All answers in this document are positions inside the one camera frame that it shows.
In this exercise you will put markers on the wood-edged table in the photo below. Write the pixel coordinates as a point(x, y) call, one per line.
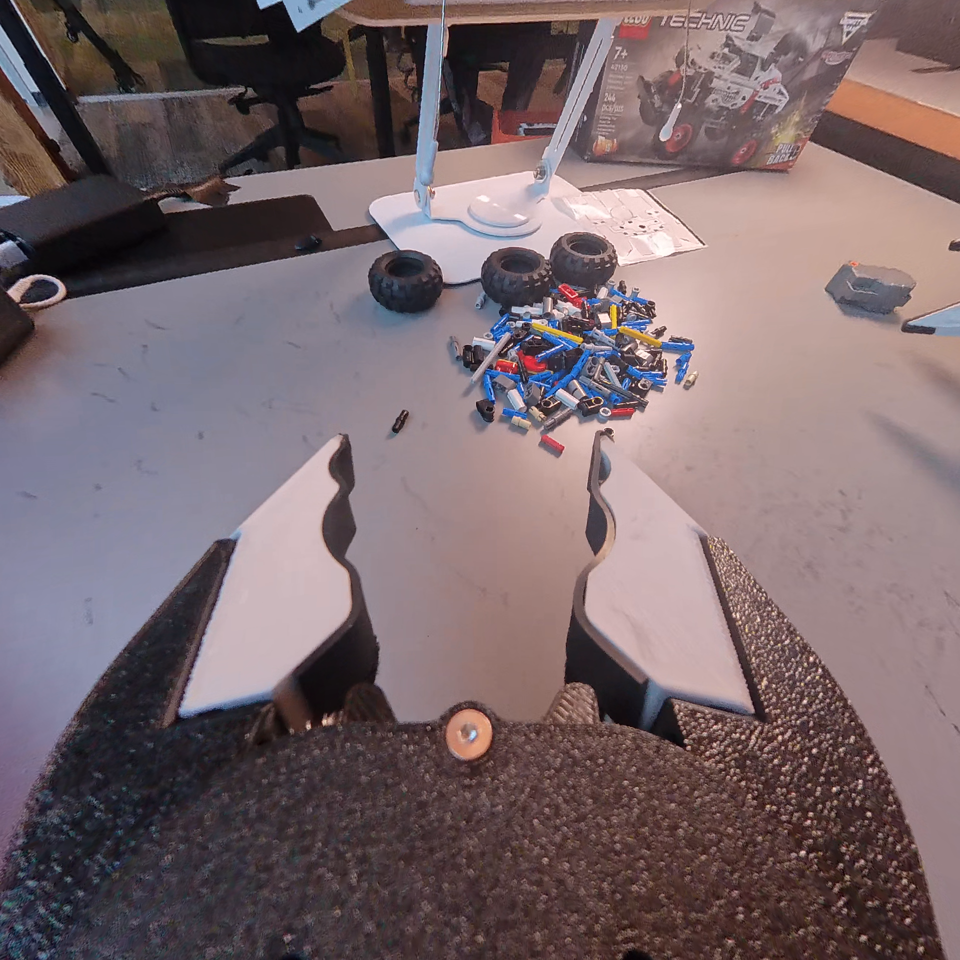
point(900, 113)

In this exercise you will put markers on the clear sticker sheet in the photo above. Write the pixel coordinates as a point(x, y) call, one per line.
point(638, 225)

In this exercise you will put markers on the black desk mat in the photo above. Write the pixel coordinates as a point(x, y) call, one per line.
point(195, 240)

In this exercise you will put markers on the black office chair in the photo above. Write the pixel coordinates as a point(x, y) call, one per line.
point(263, 60)

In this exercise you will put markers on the grey motor block assembly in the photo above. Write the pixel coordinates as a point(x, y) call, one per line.
point(870, 285)

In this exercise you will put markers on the grey desk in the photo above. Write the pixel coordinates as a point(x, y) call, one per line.
point(180, 405)

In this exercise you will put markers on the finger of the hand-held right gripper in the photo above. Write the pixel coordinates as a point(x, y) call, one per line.
point(933, 318)

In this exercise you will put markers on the toy truck box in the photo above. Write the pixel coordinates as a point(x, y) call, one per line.
point(720, 75)

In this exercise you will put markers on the white book stand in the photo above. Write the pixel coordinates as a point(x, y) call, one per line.
point(480, 210)

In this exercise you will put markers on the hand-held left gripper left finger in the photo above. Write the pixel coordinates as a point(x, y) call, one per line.
point(278, 600)

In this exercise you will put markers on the pile of small building bricks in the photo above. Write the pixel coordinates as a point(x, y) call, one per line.
point(578, 360)

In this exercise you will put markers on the small black pin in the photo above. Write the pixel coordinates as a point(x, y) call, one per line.
point(399, 422)

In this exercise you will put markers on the scissors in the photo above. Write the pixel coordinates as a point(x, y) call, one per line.
point(33, 290)

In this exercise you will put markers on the black power adapter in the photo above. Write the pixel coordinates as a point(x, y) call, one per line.
point(75, 218)

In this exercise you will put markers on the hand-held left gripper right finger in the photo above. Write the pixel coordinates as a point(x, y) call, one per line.
point(660, 600)

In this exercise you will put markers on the black toy tyre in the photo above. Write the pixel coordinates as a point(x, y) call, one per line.
point(405, 281)
point(584, 258)
point(516, 276)

